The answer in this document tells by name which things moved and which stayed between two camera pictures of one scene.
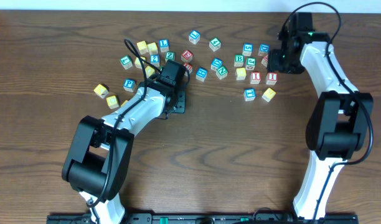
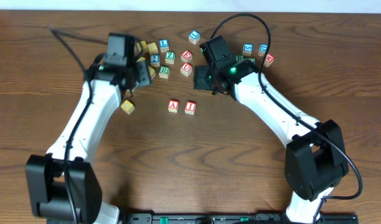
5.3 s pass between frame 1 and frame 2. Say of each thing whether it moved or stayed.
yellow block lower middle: stayed
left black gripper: moved
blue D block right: stayed
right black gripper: moved
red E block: stayed
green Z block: stayed
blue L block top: stayed
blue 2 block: stayed
